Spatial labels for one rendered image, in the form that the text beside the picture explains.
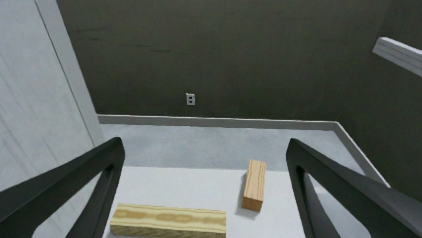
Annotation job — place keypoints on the wooden block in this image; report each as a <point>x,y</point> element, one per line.
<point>254,187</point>

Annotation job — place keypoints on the light wooden beam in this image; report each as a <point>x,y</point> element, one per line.
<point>167,222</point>

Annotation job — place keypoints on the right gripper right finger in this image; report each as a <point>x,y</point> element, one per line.
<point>383,211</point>

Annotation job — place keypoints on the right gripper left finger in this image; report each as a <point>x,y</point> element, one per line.
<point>26,205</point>

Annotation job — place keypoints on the grey panel wall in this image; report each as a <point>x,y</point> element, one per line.
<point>46,114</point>

